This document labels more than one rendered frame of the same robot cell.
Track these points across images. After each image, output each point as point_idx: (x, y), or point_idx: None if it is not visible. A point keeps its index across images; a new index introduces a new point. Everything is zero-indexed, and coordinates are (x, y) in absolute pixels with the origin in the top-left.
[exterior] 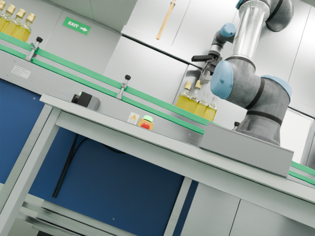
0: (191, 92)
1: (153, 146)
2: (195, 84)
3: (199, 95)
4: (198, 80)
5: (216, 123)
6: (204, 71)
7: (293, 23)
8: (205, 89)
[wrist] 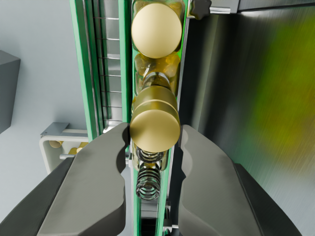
0: (301, 113)
1: None
2: (155, 92)
3: (275, 163)
4: (136, 116)
5: (86, 122)
6: (53, 188)
7: None
8: (303, 228)
